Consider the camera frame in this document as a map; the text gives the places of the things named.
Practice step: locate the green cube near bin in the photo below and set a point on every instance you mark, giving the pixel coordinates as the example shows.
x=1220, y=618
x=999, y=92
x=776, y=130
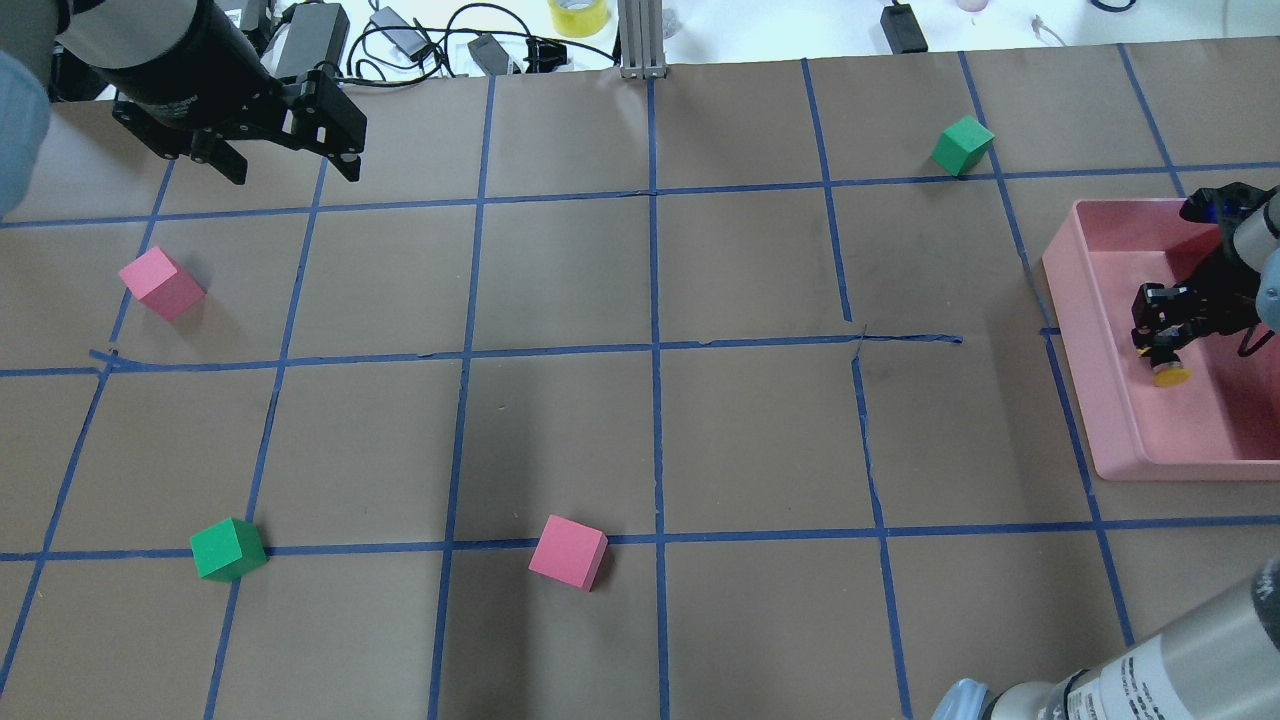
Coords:
x=960, y=146

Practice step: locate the grey usb hub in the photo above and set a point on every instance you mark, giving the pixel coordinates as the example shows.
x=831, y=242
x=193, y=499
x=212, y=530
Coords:
x=406, y=38

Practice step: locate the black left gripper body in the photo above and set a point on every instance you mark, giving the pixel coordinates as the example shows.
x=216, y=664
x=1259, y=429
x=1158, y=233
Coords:
x=172, y=55

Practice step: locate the pink cube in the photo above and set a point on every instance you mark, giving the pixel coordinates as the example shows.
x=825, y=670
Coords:
x=160, y=283
x=569, y=552

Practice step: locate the pink cube far side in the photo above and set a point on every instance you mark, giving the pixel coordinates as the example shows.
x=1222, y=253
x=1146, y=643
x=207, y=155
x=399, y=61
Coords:
x=160, y=283

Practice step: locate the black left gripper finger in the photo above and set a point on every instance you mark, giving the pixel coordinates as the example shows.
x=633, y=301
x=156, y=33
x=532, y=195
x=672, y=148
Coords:
x=212, y=147
x=320, y=118

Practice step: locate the black power adapter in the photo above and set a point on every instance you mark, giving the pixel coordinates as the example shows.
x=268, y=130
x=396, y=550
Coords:
x=311, y=37

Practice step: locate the green cube near base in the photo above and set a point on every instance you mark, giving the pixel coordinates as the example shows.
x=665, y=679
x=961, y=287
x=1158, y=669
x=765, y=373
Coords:
x=227, y=550

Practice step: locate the pink plastic bin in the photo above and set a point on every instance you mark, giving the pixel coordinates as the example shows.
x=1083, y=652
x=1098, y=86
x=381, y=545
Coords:
x=1221, y=422

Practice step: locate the yellow push button switch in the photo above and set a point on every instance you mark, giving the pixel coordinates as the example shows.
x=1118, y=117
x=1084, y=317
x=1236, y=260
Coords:
x=1166, y=367

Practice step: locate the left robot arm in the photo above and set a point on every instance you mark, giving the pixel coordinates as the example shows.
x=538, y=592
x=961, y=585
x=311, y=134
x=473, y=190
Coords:
x=29, y=37

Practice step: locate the small black adapter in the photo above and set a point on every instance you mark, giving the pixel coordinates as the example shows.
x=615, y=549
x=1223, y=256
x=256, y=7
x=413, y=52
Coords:
x=902, y=29

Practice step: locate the pink cube near centre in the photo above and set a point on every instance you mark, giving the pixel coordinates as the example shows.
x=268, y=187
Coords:
x=569, y=552

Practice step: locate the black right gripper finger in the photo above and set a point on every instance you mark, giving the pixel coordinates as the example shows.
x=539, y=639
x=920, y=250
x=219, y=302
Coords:
x=1253, y=339
x=1166, y=318

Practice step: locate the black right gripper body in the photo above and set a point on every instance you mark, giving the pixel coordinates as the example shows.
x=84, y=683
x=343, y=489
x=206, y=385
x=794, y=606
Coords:
x=1222, y=277

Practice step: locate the yellow tape roll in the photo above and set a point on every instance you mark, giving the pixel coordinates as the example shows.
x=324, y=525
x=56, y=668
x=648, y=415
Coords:
x=578, y=19

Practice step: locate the aluminium frame post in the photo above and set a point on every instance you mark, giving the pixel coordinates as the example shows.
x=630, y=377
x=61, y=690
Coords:
x=641, y=40

